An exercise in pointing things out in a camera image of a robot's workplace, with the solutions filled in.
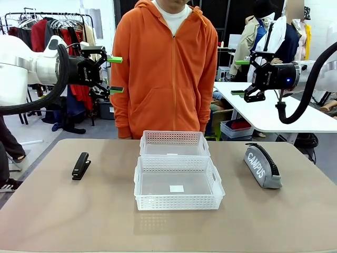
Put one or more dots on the grey storage bin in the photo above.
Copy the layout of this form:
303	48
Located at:
105	110

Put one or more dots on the black clothes rack with garments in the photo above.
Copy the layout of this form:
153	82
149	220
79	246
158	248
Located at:
39	34

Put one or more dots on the bystander in dark trousers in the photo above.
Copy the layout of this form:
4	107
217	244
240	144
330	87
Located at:
8	147

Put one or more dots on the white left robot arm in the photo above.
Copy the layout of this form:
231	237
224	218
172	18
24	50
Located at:
15	68

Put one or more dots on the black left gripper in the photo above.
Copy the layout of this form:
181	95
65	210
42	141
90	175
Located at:
84	72

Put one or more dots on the mannequin in white coat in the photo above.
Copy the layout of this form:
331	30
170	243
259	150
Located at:
289	37

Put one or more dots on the white perforated plastic basket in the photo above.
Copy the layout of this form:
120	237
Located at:
173	137
179	199

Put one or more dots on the clear bin with red contents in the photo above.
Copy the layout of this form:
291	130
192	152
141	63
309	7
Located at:
235	129

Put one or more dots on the grey CAMPUS pencil case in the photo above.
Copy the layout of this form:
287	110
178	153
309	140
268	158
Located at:
259	168

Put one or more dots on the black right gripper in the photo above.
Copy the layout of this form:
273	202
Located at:
279	76

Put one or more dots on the black stapler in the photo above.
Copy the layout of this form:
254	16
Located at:
81	166

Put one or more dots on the white table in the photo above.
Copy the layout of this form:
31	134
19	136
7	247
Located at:
266	113

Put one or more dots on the person in orange hoodie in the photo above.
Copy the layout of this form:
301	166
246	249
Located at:
168	73

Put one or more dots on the mannequin in beige coat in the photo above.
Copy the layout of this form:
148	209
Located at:
248	37

